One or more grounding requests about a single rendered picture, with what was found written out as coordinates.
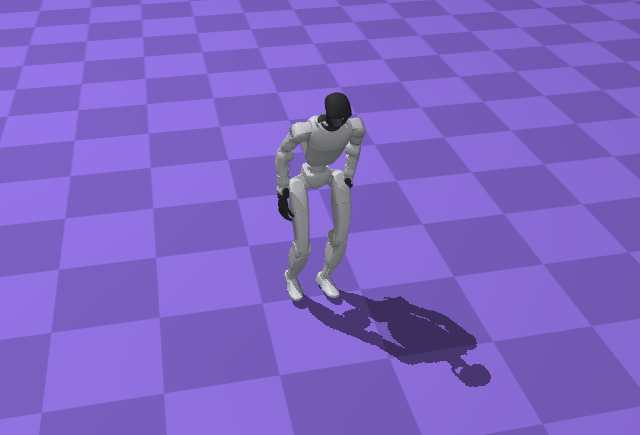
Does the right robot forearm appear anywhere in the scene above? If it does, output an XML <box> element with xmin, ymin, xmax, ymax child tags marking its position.
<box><xmin>275</xmin><ymin>152</ymin><xmax>290</xmax><ymax>196</ymax></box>

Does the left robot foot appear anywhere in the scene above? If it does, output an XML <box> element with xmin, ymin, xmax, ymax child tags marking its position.
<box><xmin>316</xmin><ymin>271</ymin><xmax>339</xmax><ymax>298</ymax></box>

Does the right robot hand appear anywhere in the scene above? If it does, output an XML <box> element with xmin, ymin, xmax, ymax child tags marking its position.
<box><xmin>277</xmin><ymin>188</ymin><xmax>294</xmax><ymax>221</ymax></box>

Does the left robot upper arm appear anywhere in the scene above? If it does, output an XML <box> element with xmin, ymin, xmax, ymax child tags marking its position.
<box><xmin>345</xmin><ymin>117</ymin><xmax>366</xmax><ymax>157</ymax></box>

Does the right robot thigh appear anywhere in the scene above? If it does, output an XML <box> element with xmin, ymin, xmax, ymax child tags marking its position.
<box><xmin>288</xmin><ymin>174</ymin><xmax>311</xmax><ymax>258</ymax></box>

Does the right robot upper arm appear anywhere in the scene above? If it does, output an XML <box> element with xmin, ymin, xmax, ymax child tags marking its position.
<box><xmin>276</xmin><ymin>122</ymin><xmax>312</xmax><ymax>163</ymax></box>

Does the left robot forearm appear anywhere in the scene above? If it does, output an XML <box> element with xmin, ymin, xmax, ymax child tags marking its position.
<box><xmin>343</xmin><ymin>145</ymin><xmax>361</xmax><ymax>184</ymax></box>

